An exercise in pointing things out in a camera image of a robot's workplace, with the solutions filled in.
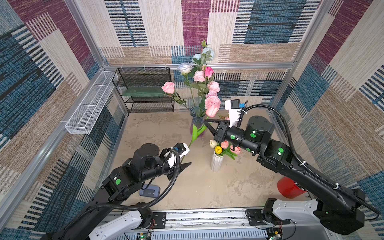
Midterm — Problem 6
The pink tulip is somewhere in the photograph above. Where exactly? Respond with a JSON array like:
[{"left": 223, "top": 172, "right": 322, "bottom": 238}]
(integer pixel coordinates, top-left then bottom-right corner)
[
  {"left": 230, "top": 145, "right": 241, "bottom": 155},
  {"left": 220, "top": 141, "right": 230, "bottom": 150},
  {"left": 188, "top": 105, "right": 219, "bottom": 148}
]

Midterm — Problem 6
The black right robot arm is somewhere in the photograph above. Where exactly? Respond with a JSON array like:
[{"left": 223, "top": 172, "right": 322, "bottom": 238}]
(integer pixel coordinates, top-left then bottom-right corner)
[{"left": 204, "top": 103, "right": 381, "bottom": 235}]

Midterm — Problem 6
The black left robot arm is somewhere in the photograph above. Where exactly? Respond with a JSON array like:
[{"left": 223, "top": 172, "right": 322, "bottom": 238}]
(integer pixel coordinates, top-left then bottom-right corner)
[{"left": 42, "top": 143, "right": 190, "bottom": 240}]

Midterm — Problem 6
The white ribbed vase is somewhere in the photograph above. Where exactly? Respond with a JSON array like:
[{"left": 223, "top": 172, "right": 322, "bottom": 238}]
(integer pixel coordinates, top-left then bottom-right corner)
[{"left": 211, "top": 153, "right": 224, "bottom": 172}]

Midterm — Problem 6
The purple glass vase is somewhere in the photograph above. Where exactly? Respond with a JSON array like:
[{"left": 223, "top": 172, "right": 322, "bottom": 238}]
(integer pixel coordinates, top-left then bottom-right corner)
[{"left": 190, "top": 106, "right": 206, "bottom": 135}]

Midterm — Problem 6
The cream white tulip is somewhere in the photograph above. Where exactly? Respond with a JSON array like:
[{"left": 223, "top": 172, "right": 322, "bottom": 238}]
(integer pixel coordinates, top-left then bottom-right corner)
[{"left": 209, "top": 140, "right": 218, "bottom": 149}]

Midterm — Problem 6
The yellow tulip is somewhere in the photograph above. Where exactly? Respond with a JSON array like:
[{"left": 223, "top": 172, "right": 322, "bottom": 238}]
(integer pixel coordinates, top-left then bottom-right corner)
[{"left": 215, "top": 146, "right": 223, "bottom": 156}]

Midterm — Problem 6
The grey blue small case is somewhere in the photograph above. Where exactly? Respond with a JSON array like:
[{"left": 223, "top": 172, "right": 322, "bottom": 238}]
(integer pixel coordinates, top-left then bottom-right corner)
[{"left": 139, "top": 184, "right": 161, "bottom": 198}]

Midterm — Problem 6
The pink rose bouquet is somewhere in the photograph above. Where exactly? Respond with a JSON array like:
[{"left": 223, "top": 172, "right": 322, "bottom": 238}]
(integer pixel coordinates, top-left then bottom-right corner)
[{"left": 178, "top": 40, "right": 221, "bottom": 113}]

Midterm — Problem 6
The red cup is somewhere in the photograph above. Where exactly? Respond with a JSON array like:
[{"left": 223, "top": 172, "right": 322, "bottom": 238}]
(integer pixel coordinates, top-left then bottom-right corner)
[{"left": 277, "top": 177, "right": 307, "bottom": 199}]

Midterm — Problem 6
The green mat on shelf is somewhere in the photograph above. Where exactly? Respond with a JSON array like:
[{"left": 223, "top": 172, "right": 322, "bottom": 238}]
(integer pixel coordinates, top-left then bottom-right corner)
[{"left": 121, "top": 87, "right": 165, "bottom": 97}]

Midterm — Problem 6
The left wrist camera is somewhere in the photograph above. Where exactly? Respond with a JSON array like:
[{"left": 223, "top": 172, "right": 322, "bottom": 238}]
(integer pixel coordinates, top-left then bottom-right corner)
[{"left": 165, "top": 143, "right": 190, "bottom": 168}]

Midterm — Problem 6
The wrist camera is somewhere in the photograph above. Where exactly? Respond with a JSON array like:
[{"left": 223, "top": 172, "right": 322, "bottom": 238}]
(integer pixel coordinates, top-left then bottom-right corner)
[
  {"left": 165, "top": 143, "right": 190, "bottom": 168},
  {"left": 225, "top": 100, "right": 246, "bottom": 127}
]

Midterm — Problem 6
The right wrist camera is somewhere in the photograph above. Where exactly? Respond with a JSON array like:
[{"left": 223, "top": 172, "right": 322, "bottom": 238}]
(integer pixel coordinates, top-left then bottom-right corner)
[{"left": 225, "top": 100, "right": 246, "bottom": 127}]

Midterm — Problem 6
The black wire shelf rack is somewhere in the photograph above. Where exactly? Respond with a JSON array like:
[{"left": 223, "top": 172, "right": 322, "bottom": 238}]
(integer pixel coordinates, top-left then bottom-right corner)
[{"left": 112, "top": 67, "right": 175, "bottom": 113}]

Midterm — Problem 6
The white wire mesh basket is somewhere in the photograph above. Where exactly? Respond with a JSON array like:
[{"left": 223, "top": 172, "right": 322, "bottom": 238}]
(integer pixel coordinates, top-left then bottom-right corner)
[{"left": 65, "top": 72, "right": 115, "bottom": 135}]

